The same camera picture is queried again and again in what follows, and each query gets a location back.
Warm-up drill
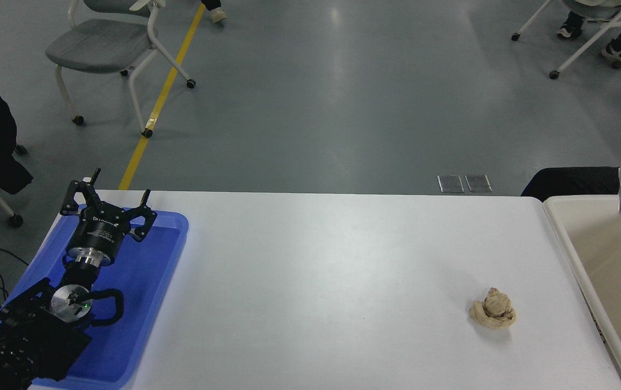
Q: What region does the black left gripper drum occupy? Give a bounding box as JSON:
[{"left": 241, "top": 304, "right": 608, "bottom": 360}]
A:
[{"left": 67, "top": 209, "right": 130, "bottom": 259}]

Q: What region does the metal floor plate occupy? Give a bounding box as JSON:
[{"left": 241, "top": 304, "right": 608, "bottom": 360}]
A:
[
  {"left": 465, "top": 174, "right": 493, "bottom": 193},
  {"left": 437, "top": 174, "right": 466, "bottom": 194}
]

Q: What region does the blue plastic tray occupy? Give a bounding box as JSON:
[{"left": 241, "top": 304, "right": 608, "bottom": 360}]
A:
[{"left": 0, "top": 203, "right": 189, "bottom": 390}]

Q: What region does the black padded chair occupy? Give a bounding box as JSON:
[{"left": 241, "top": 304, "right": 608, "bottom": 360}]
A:
[{"left": 520, "top": 166, "right": 621, "bottom": 203}]

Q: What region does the large pale bin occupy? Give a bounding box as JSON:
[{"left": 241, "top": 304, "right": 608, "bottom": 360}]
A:
[{"left": 543, "top": 195, "right": 621, "bottom": 390}]

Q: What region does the white-framed wheeled chair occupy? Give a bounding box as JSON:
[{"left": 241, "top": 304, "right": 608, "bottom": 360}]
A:
[{"left": 511, "top": 0, "right": 621, "bottom": 80}]

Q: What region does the grey chair with white frame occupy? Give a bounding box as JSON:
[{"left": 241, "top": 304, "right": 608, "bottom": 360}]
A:
[{"left": 45, "top": 0, "right": 197, "bottom": 138}]

